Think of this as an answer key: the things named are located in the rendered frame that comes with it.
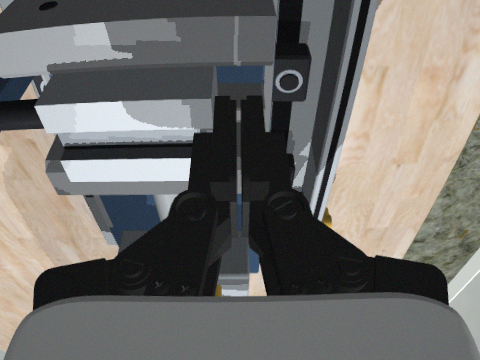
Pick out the dark grey block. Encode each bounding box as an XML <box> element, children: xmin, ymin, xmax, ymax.
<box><xmin>34</xmin><ymin>66</ymin><xmax>218</xmax><ymax>182</ymax></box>

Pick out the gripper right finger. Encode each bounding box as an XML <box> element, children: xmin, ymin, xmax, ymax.
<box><xmin>241</xmin><ymin>96</ymin><xmax>449</xmax><ymax>305</ymax></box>

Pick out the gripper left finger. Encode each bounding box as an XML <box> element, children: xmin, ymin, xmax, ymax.
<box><xmin>33</xmin><ymin>96</ymin><xmax>237</xmax><ymax>310</ymax></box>

